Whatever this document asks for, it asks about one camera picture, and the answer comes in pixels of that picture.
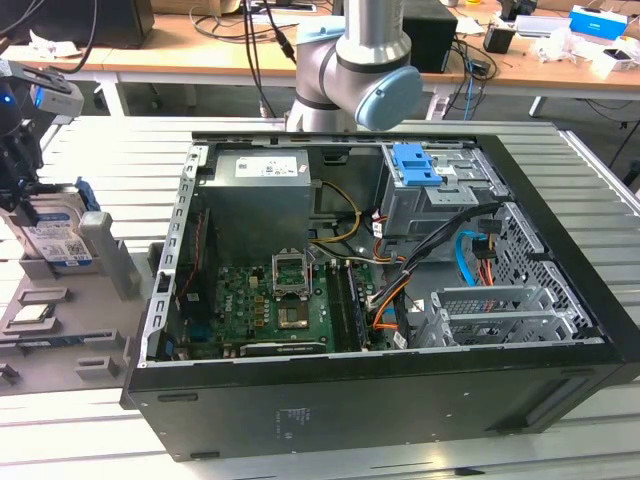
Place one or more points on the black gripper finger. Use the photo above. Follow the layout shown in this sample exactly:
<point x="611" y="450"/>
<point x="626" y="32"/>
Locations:
<point x="27" y="202"/>
<point x="7" y="200"/>

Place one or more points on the hard disk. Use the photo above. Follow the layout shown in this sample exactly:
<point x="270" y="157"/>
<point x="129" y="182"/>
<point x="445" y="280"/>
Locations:
<point x="55" y="235"/>

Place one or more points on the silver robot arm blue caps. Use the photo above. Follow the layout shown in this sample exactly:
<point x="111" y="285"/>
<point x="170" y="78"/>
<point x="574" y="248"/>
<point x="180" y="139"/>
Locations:
<point x="370" y="45"/>

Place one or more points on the blue plastic disk carrier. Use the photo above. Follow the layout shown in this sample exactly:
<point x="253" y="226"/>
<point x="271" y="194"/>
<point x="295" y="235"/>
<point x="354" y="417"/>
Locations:
<point x="415" y="165"/>

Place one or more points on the grey metal disk bay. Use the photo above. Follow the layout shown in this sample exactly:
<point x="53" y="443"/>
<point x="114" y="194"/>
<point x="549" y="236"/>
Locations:
<point x="425" y="205"/>

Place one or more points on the silver CPU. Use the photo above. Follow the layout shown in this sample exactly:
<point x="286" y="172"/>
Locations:
<point x="31" y="315"/>

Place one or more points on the grey parts rack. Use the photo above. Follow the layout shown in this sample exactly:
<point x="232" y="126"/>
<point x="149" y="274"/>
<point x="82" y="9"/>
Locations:
<point x="100" y="320"/>

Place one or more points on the RAM stick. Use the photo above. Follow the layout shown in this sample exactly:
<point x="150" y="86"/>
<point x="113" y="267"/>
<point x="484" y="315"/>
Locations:
<point x="50" y="342"/>

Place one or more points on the black monitor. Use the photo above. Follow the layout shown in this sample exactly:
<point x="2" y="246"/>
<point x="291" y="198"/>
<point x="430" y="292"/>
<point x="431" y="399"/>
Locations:
<point x="120" y="20"/>

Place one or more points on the wooden desk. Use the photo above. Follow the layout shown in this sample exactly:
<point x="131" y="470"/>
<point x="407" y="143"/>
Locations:
<point x="225" y="55"/>

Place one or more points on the grey power supply unit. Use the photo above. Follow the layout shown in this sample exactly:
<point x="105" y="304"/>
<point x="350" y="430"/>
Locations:
<point x="260" y="210"/>

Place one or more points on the green motherboard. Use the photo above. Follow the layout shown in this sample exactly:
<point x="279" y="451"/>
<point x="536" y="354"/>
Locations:
<point x="240" y="300"/>

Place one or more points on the CPU socket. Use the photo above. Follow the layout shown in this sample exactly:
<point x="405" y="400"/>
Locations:
<point x="293" y="316"/>

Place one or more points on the black graphics card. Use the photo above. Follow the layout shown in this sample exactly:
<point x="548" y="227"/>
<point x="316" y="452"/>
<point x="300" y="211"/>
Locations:
<point x="282" y="348"/>

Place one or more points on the pale blue teach pendant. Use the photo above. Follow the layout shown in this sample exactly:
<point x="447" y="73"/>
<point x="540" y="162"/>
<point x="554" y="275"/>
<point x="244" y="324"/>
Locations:
<point x="317" y="30"/>

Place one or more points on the black RAM slot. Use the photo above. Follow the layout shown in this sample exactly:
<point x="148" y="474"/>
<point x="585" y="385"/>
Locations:
<point x="359" y="310"/>
<point x="340" y="305"/>

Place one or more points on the black open PC case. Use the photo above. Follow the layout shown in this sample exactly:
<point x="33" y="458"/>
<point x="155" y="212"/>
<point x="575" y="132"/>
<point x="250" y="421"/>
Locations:
<point x="350" y="400"/>

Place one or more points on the black speaker box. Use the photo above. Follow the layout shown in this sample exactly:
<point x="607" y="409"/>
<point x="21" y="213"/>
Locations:
<point x="432" y="40"/>

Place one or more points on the grey perforated drive cage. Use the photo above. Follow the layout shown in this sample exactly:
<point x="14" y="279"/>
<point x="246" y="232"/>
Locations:
<point x="500" y="315"/>

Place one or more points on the small black box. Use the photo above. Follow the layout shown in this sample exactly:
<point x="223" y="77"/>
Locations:
<point x="497" y="40"/>

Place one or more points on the white flat box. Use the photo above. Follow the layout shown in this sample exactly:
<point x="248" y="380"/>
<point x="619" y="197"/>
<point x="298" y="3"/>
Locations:
<point x="540" y="25"/>

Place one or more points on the blue cardboard box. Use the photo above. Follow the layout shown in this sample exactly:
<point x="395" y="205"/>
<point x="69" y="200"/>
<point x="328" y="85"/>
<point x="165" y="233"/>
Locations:
<point x="597" y="20"/>

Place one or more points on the small white box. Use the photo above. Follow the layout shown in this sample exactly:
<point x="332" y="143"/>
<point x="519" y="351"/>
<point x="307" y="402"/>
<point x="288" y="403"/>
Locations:
<point x="615" y="57"/>

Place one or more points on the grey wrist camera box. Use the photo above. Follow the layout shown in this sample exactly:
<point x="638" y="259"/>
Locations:
<point x="57" y="102"/>

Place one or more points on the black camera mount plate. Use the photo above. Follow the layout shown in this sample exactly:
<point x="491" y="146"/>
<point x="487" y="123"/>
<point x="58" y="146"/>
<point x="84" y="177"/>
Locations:
<point x="40" y="77"/>

